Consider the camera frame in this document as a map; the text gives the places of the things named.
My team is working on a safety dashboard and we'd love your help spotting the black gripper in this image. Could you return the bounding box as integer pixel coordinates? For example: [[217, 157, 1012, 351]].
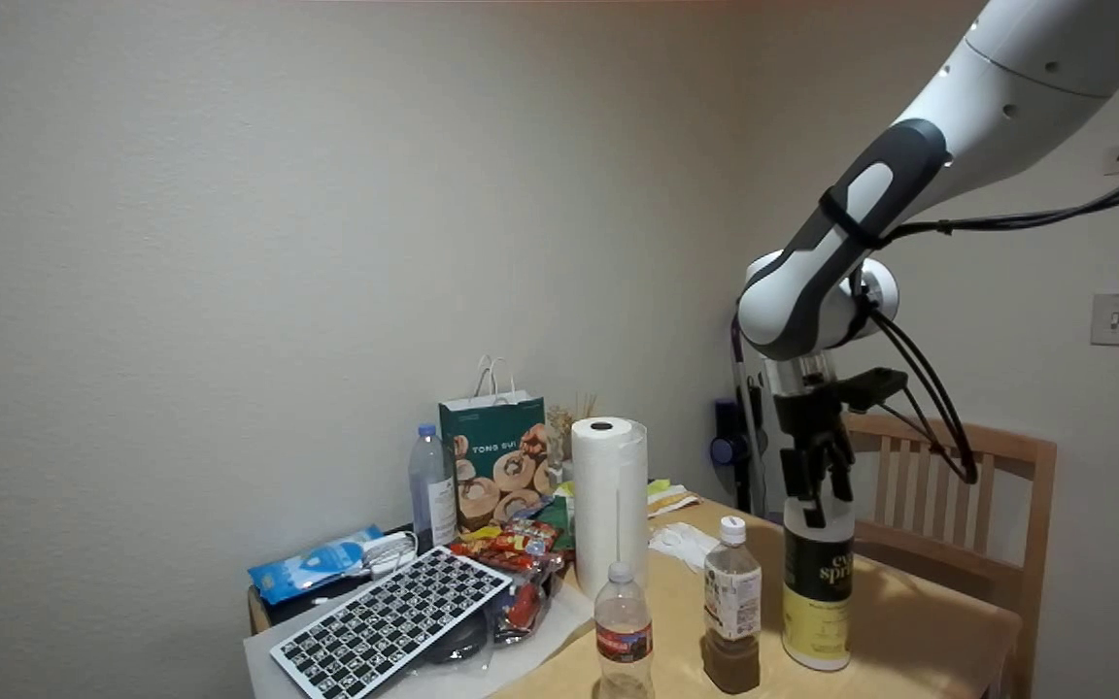
[[773, 375, 862, 531]]

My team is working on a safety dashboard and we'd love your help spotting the brown liquid bottle white cap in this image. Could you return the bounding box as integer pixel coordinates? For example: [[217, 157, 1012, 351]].
[[699, 513, 766, 696]]

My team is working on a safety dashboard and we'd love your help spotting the white paper towel roll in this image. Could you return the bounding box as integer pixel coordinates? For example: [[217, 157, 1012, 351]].
[[568, 412, 651, 603]]

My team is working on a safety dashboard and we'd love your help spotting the clear bottle red label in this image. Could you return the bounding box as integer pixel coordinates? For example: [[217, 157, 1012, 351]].
[[591, 555, 657, 699]]

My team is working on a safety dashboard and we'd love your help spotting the clear water bottle blue cap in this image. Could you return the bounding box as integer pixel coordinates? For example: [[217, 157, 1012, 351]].
[[405, 422, 451, 553]]

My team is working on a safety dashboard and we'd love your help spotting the black purple vacuum cleaner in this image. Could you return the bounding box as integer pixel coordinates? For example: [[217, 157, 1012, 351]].
[[708, 305, 784, 516]]

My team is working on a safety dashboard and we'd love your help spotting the white plastic sachet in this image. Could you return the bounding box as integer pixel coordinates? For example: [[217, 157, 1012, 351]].
[[644, 519, 721, 575]]

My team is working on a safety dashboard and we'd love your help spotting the yellow wet wipes pack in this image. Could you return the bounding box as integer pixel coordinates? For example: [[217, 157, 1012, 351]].
[[644, 478, 708, 523]]

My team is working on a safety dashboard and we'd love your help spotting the wooden chair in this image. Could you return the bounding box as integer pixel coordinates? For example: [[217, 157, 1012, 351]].
[[843, 412, 1059, 699]]

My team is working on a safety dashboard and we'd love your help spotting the red snack bag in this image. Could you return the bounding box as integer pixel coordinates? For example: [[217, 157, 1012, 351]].
[[442, 519, 571, 650]]

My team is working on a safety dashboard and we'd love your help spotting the green gift bag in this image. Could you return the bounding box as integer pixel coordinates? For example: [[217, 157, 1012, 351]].
[[435, 362, 551, 531]]

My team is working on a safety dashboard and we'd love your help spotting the black white checkerboard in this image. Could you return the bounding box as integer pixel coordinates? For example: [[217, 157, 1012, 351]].
[[267, 545, 517, 699]]

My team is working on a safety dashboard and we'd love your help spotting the blue tissue pack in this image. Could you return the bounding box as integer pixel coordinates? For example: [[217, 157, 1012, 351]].
[[245, 523, 419, 612]]

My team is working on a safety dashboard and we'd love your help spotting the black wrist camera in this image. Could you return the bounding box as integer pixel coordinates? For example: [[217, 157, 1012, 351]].
[[833, 366, 914, 421]]

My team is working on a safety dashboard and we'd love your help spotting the white light switch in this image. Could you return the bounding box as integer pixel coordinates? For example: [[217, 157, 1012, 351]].
[[1086, 286, 1119, 351]]

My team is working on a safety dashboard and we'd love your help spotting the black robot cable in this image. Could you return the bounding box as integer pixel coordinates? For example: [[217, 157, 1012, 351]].
[[843, 129, 1119, 488]]

